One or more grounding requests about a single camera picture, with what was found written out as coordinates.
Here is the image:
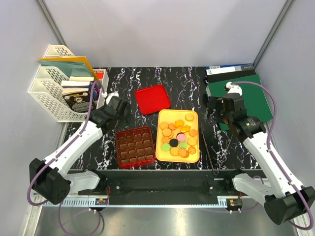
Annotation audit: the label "yellow folder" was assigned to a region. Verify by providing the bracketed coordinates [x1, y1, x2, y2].
[37, 57, 98, 80]

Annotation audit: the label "white mesh file organizer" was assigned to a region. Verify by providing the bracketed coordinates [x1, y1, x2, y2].
[28, 45, 86, 122]

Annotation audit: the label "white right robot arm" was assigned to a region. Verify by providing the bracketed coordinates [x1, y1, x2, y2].
[207, 93, 315, 225]

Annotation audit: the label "green macaron cookie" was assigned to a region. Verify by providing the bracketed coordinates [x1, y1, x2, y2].
[161, 143, 171, 152]
[179, 141, 188, 149]

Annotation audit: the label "blue binder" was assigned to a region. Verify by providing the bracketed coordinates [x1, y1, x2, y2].
[205, 64, 256, 83]

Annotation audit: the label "round cookie top right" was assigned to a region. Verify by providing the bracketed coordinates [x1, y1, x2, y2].
[185, 113, 194, 121]

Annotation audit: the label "black oreo cookie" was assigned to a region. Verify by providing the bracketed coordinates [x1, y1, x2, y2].
[169, 139, 179, 148]

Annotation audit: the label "red cookie box with tray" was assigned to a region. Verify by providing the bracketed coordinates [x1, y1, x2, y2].
[115, 126, 156, 169]

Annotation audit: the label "teal folder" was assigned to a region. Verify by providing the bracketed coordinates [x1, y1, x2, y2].
[39, 60, 93, 77]

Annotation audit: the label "green macaron cookie right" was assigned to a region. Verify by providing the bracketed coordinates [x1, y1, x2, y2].
[179, 141, 188, 149]

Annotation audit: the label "metal tongs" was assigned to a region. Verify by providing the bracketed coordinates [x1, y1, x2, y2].
[201, 131, 233, 176]

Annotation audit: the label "orange flower cookie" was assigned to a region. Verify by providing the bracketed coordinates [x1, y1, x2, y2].
[188, 146, 197, 155]

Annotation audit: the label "orange fish cookie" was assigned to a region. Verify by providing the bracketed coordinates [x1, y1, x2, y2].
[180, 125, 191, 133]

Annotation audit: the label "white pen holder box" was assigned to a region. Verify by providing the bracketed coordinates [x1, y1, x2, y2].
[94, 68, 109, 108]

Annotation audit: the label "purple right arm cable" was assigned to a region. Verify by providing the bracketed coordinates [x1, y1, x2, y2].
[226, 81, 315, 231]

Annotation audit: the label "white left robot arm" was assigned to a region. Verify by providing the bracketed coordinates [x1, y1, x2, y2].
[27, 96, 132, 206]

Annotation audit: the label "green macaron cookie left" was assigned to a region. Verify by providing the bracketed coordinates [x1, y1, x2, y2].
[161, 143, 171, 152]

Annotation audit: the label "red box lid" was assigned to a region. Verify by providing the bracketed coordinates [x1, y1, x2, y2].
[134, 85, 171, 115]

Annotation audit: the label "pink macaron cookie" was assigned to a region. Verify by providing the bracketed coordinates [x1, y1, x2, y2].
[176, 133, 186, 142]

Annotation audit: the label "green folder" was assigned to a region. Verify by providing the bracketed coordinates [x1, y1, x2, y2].
[206, 74, 273, 122]

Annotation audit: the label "yellow plastic tray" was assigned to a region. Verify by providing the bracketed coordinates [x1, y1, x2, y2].
[156, 109, 199, 163]

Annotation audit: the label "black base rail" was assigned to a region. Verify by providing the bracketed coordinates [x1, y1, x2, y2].
[66, 169, 269, 207]

